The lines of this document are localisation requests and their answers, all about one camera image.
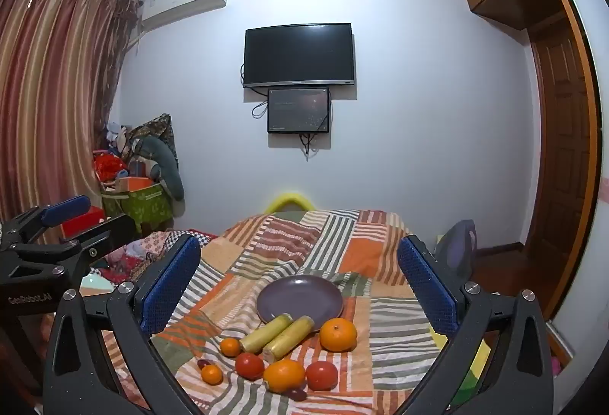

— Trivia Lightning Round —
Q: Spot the dark patterned cloth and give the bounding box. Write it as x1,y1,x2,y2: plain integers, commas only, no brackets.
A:
126,113,179,168

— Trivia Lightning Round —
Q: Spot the oval orange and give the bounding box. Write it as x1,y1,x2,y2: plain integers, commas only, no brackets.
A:
263,360,306,393

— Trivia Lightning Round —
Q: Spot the purple plate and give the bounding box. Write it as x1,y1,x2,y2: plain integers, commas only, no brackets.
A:
257,275,344,325

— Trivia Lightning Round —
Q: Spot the yellow curved cushion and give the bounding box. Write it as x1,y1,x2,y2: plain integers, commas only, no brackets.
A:
265,191,312,213

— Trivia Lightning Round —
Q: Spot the red plastic bag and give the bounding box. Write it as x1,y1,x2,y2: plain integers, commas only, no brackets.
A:
92,153,129,184

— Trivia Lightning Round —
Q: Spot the striped patchwork blanket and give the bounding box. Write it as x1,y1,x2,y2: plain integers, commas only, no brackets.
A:
95,208,491,415

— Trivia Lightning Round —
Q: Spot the large round orange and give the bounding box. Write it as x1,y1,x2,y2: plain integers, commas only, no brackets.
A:
319,318,358,353

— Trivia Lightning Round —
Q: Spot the floral pink quilt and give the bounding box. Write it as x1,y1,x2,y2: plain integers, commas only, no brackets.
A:
105,234,165,285

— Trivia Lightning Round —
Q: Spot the small black wall monitor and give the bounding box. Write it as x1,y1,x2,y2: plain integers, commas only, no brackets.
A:
267,86,331,134

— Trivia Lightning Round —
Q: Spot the grey plush toy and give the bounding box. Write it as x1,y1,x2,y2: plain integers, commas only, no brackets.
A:
134,136,185,201

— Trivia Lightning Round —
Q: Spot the brown wooden door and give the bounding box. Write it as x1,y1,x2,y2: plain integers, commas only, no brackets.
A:
523,15,595,297

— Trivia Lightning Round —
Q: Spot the striped red curtain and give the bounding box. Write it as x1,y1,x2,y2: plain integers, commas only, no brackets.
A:
0,0,141,244

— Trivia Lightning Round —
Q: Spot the yellow green foam mat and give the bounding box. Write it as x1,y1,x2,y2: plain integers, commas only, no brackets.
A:
450,334,492,407

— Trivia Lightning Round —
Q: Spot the red box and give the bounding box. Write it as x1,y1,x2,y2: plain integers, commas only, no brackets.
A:
62,209,105,237

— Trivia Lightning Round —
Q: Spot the black hanging cable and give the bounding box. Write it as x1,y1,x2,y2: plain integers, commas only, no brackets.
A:
297,132,318,159

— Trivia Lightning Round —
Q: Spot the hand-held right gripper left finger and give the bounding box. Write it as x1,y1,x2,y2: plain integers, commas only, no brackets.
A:
43,234,201,415

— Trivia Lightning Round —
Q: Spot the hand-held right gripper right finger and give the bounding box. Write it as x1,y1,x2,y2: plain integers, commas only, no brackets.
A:
397,234,555,415

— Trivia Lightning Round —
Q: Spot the black wall television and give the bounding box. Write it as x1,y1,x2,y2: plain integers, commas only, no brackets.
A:
242,22,357,88

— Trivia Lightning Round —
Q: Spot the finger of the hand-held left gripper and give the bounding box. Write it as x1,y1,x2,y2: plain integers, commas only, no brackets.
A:
0,195,92,249
57,212,139,283

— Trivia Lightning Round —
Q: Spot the checkered cloth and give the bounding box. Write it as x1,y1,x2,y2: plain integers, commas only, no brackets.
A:
157,228,220,249

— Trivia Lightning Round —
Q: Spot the green sugarcane piece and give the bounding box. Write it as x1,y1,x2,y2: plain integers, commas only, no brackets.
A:
239,313,293,355
263,315,316,361

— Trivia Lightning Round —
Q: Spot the green storage box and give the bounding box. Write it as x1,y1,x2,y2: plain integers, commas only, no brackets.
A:
101,187,173,225

